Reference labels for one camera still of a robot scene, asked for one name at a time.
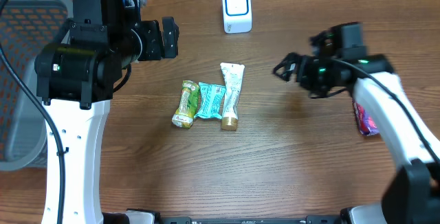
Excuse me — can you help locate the white tube gold cap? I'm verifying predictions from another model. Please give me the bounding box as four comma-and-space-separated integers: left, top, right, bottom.
220, 63, 245, 131

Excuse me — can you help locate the purple pad package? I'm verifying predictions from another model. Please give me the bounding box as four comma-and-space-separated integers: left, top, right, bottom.
352, 99, 380, 136

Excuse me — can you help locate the teal snack wrapper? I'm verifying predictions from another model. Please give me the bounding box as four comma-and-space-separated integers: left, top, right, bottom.
195, 82, 226, 120

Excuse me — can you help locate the green yellow snack bar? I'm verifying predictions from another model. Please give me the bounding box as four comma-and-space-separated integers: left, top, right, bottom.
172, 80, 200, 128

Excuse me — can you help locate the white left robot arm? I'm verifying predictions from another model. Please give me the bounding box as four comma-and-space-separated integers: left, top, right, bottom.
35, 0, 179, 224

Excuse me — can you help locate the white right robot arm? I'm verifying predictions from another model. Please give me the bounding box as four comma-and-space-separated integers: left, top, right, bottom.
273, 22, 439, 223

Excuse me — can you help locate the white barcode scanner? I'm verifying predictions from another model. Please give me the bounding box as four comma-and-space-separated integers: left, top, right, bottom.
222, 0, 252, 34

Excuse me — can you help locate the grey plastic basket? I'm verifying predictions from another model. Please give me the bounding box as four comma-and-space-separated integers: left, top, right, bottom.
0, 0, 73, 172

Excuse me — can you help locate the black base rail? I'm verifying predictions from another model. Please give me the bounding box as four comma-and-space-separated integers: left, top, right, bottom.
154, 214, 348, 224

